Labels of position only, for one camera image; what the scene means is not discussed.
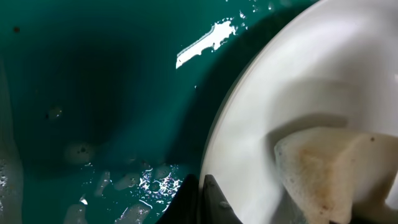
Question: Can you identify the yellow sponge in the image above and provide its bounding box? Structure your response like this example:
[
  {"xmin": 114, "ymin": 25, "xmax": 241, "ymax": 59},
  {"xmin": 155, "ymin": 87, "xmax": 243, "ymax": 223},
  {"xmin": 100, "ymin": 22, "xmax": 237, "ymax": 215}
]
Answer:
[{"xmin": 274, "ymin": 127, "xmax": 397, "ymax": 223}]

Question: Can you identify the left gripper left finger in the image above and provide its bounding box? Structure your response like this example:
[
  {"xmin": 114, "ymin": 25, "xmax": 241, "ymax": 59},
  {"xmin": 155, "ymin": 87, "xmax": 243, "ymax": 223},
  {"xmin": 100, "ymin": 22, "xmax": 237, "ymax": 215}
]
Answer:
[{"xmin": 156, "ymin": 174, "xmax": 199, "ymax": 224}]

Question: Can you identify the teal plastic tray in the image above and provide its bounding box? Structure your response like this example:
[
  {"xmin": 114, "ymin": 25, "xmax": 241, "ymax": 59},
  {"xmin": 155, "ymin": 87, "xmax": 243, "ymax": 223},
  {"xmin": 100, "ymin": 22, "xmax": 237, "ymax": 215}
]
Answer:
[{"xmin": 1, "ymin": 0, "xmax": 311, "ymax": 223}]

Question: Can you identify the white plate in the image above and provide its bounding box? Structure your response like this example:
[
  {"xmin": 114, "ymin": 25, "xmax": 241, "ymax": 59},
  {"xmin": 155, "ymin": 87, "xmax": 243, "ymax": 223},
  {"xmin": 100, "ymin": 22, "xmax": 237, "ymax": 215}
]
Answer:
[{"xmin": 200, "ymin": 0, "xmax": 397, "ymax": 223}]

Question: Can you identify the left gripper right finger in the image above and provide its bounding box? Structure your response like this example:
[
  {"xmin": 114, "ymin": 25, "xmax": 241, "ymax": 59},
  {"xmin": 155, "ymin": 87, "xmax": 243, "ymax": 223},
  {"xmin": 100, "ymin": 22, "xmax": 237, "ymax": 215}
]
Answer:
[{"xmin": 201, "ymin": 174, "xmax": 242, "ymax": 224}]

